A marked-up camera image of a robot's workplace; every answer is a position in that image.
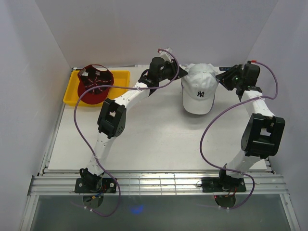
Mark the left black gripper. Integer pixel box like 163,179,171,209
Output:
157,59,187,82

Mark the white baseball cap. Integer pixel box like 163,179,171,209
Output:
181,64,218,115

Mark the red baseball cap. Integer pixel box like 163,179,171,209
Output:
77,64,114,105

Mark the purple baseball cap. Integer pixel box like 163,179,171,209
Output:
182,85,215,115

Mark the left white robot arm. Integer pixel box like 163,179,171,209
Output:
75,57,188,193

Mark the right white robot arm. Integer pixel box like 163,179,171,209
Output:
201,60,285,193

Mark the white paper label strip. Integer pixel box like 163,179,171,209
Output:
134,63,170,69

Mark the yellow plastic bin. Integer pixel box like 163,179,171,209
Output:
63,70,131,108

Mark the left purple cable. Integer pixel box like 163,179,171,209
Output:
73,48,181,217

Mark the purple cable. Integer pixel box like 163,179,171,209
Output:
199,60,280,210
73,48,181,217

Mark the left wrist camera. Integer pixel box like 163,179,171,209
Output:
158,47,173,63

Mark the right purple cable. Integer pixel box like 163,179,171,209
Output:
199,60,280,210

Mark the aluminium rail frame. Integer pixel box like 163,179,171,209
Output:
28,171,289,195

